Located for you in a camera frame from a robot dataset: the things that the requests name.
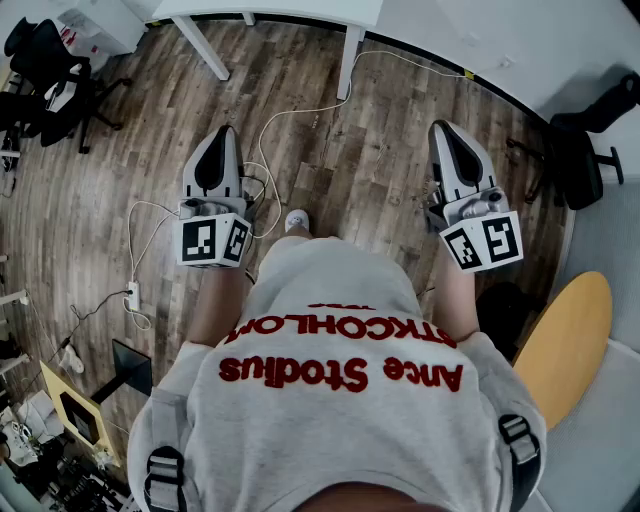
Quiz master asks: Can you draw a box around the black office chair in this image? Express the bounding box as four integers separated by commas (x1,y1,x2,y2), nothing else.
505,64,640,212
0,17,135,155

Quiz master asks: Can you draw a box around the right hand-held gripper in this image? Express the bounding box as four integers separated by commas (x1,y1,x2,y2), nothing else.
424,119,525,274

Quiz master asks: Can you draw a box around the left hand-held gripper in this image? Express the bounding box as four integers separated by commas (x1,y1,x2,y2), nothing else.
175,124,254,270

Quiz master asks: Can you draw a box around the black monitor stand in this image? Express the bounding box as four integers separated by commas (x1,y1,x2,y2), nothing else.
88,338,154,407

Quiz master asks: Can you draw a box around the white shoe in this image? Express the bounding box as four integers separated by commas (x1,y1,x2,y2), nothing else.
283,208,315,239

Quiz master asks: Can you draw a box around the white cabinet with red labels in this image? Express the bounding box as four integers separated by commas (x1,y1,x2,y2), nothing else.
48,0,147,72

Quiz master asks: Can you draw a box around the white metal rack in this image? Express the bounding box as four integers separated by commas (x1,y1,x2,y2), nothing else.
0,253,32,377

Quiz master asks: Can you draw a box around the grey and black harness strap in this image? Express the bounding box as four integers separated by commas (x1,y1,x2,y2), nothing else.
143,443,187,512
497,412,543,512

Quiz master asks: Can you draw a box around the black bag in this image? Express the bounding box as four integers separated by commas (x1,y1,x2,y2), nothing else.
474,281,547,362

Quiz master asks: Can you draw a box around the white power strip with cable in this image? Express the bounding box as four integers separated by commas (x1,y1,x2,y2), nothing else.
122,199,182,332

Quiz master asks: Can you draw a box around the yellow wooden desk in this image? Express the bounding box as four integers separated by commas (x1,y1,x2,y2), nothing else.
38,359,122,470

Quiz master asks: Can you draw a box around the person's right forearm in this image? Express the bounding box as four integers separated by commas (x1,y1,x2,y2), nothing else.
429,253,482,345

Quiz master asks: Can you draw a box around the thin black cable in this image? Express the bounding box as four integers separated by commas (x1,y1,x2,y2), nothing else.
58,288,132,352

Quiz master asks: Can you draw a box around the grey shirt with red letters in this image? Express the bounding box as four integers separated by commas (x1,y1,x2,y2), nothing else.
126,234,550,512

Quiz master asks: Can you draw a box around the light grey sofa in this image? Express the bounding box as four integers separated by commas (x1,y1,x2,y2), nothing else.
537,174,640,512

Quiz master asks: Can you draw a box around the pile of cluttered equipment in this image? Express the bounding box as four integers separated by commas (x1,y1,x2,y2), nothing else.
0,389,132,512

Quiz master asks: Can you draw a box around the long white cable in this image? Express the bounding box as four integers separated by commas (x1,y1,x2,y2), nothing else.
242,49,477,242

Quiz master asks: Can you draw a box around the person's left forearm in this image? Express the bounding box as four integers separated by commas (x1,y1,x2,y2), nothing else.
186,263,250,350

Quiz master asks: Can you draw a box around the white table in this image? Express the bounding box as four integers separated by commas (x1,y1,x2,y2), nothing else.
151,0,385,102

